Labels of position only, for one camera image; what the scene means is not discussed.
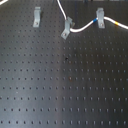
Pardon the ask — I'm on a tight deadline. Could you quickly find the left metal cable clip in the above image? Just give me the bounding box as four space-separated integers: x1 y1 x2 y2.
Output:
33 7 41 27

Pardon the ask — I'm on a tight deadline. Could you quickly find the middle metal cable clip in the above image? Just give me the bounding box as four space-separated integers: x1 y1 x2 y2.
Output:
61 17 73 40

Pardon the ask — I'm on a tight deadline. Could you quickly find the right metal cable clip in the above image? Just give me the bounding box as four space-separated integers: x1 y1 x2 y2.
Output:
96 8 105 29

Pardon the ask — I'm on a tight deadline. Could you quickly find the metal cable clip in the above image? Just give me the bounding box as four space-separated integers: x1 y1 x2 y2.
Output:
33 7 41 27
96 8 105 29
61 17 73 40

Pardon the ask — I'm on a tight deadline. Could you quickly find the white cable with coloured bands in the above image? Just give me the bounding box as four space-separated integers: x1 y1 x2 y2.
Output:
56 0 128 34

